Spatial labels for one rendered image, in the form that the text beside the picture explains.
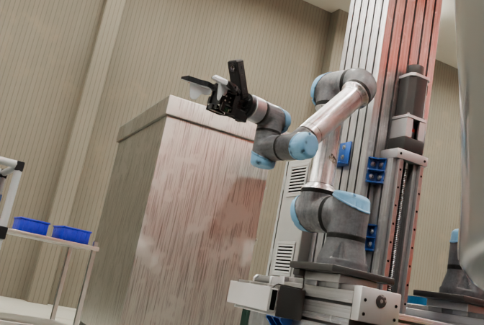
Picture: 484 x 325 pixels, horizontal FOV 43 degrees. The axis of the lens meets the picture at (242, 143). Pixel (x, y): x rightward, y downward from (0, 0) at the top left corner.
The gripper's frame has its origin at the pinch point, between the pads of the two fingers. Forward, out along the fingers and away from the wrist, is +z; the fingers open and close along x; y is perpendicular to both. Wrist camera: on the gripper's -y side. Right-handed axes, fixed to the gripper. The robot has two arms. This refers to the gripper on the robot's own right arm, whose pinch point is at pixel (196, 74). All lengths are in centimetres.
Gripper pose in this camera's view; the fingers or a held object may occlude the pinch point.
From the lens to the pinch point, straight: 169.6
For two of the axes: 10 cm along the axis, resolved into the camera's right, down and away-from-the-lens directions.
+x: -6.2, -0.8, 7.8
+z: -7.3, -2.9, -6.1
